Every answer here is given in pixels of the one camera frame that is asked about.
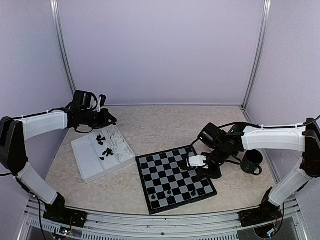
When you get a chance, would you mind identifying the right aluminium corner post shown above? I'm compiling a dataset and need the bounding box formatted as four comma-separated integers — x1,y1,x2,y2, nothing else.
241,0,272,112

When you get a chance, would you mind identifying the pile of black chess pieces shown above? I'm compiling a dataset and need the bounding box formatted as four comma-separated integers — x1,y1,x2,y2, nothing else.
95,134,114,161

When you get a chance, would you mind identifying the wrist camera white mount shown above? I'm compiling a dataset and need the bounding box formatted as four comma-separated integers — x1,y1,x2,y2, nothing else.
180,155,209,170
96,94,107,112

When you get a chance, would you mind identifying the white plastic tray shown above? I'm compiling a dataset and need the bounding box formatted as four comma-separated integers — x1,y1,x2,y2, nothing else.
71,125,136,183

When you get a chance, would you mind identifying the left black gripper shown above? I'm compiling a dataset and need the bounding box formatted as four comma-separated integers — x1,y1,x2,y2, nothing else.
80,107,116,129

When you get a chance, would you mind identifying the black white chessboard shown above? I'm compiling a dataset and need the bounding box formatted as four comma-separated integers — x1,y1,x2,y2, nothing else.
135,145,218,215

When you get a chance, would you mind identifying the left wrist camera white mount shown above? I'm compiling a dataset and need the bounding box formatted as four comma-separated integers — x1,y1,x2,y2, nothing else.
96,94,107,112

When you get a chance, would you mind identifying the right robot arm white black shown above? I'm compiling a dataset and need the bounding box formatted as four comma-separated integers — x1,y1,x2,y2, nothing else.
187,118,320,227

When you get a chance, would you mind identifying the aluminium front frame rail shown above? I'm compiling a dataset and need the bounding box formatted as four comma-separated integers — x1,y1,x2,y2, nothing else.
15,199,308,240

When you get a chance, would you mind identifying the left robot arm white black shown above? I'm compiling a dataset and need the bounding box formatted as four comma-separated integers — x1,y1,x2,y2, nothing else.
0,90,117,227

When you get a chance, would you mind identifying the left aluminium corner post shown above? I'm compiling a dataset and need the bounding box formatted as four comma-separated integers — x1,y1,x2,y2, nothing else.
49,0,77,97

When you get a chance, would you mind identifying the dark green mug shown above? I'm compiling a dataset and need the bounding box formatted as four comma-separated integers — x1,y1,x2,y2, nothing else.
240,149,263,176

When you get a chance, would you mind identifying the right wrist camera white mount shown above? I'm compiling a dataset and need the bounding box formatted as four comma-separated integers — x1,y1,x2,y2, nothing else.
180,155,209,170

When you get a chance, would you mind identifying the aluminium corner post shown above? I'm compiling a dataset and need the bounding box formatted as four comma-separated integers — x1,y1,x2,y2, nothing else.
241,0,272,112
49,0,77,97

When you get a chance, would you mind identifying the pile of white chess pieces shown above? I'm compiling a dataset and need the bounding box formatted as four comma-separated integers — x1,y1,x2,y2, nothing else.
103,126,135,163

